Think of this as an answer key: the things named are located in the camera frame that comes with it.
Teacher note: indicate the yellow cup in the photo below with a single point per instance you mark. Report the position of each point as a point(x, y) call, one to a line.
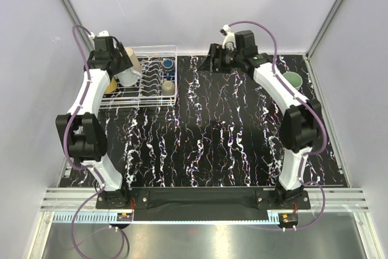
point(111, 87)

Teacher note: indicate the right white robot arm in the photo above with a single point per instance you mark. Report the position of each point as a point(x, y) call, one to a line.
point(300, 129)

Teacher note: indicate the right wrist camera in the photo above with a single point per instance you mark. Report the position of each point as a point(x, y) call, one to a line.
point(229, 38)

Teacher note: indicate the right orange connector box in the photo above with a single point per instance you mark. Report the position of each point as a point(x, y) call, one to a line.
point(291, 219)

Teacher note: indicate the white wire dish rack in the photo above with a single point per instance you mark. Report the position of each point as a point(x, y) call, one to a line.
point(147, 91)

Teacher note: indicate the white grey mug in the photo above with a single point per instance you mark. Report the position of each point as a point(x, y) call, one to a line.
point(129, 77)

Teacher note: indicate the black marble pattern mat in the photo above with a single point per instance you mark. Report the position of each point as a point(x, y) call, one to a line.
point(222, 131)

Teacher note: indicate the tan beige tall cup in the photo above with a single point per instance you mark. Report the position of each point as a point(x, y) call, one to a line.
point(134, 60)

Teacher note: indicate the orange connector box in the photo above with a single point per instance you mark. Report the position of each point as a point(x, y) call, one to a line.
point(124, 216)
point(291, 219)

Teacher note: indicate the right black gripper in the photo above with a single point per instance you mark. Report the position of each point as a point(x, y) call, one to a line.
point(216, 52)

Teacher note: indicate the beige small mug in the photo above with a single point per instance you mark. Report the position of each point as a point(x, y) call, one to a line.
point(168, 88)

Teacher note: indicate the dark blue mug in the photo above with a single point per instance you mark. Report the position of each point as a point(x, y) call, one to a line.
point(168, 67)

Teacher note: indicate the slotted cable duct rail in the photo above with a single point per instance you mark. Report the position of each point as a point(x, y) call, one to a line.
point(169, 217)

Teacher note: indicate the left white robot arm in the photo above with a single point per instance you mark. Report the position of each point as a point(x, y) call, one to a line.
point(83, 140)

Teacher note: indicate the mint green cup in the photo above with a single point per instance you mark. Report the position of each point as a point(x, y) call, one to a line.
point(294, 79)

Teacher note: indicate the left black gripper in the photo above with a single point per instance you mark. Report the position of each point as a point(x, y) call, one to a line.
point(125, 62)

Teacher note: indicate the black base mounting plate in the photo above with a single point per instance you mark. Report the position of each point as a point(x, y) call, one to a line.
point(151, 197)

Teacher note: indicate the left orange connector box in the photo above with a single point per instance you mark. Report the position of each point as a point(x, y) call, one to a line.
point(124, 216)

